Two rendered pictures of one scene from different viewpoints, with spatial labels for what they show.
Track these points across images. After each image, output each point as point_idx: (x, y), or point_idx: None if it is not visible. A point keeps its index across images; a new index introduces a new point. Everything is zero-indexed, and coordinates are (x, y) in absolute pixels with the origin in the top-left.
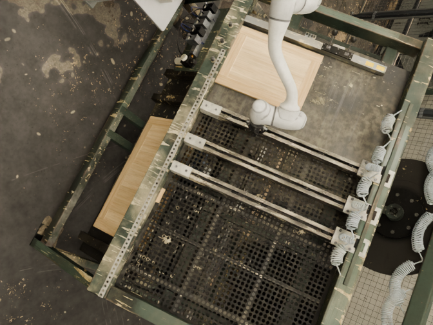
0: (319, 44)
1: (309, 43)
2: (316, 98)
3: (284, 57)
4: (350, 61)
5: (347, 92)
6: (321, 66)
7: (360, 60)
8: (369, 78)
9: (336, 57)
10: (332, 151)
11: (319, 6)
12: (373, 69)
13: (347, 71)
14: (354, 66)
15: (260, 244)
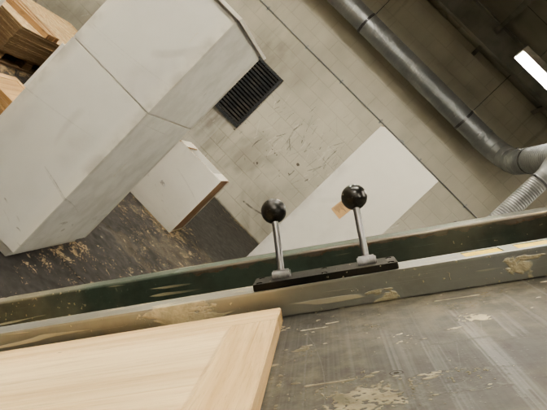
0: (241, 290)
1: (199, 299)
2: (334, 400)
3: (86, 360)
4: (400, 276)
5: (491, 332)
6: (290, 333)
7: (436, 259)
8: (534, 287)
9: (335, 291)
10: None
11: (210, 263)
12: (512, 251)
13: (420, 307)
14: (431, 294)
15: None
